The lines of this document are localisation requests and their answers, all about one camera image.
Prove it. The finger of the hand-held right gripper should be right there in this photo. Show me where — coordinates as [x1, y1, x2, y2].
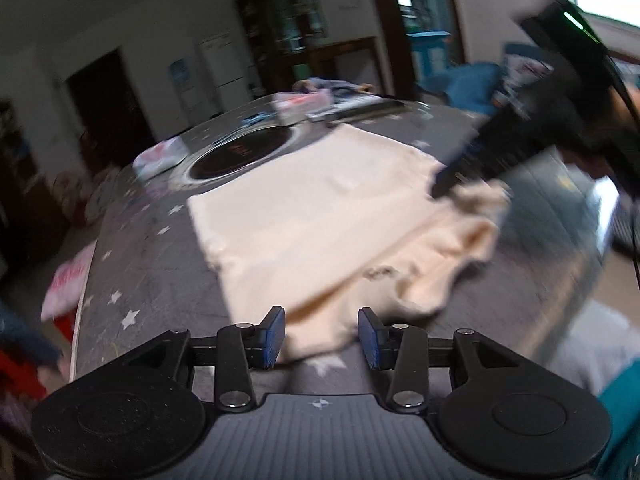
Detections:
[431, 127, 507, 200]

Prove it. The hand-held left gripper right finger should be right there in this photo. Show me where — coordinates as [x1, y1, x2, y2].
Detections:
[357, 307, 521, 410]

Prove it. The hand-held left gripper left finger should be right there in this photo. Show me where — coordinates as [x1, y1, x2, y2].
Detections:
[119, 305, 287, 409]

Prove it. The cream garment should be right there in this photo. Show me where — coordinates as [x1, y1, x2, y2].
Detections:
[187, 124, 512, 367]

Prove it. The pile of clothes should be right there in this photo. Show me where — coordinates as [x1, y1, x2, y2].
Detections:
[292, 76, 375, 97]

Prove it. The person's right hand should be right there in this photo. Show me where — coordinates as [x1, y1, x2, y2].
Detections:
[562, 85, 640, 182]

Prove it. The blue chair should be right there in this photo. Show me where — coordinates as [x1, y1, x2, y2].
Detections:
[419, 61, 507, 111]

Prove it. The grey star-patterned tablecloth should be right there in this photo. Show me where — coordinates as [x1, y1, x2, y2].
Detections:
[70, 91, 621, 397]

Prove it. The round black induction cooker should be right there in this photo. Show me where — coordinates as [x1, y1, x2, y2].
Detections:
[187, 127, 302, 182]

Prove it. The pink and white plastic bag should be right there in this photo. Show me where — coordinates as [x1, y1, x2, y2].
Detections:
[41, 244, 97, 322]

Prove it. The dark wooden display cabinet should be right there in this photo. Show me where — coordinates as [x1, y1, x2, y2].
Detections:
[234, 0, 387, 102]

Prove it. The person's grey clothing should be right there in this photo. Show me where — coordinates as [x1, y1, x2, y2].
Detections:
[547, 301, 640, 401]

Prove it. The red container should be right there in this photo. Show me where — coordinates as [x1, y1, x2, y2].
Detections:
[0, 314, 77, 401]

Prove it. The dark blue cloth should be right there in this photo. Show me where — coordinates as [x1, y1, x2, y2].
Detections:
[0, 300, 63, 367]

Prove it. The white refrigerator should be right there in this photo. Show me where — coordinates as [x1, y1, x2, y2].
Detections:
[196, 31, 252, 117]

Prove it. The person's teal sleeve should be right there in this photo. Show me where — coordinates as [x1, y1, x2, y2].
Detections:
[592, 369, 640, 480]

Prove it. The dark doorway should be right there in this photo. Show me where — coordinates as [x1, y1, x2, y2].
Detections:
[64, 47, 157, 147]

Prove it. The blue wall poster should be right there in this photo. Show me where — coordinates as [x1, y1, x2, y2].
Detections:
[169, 59, 194, 87]

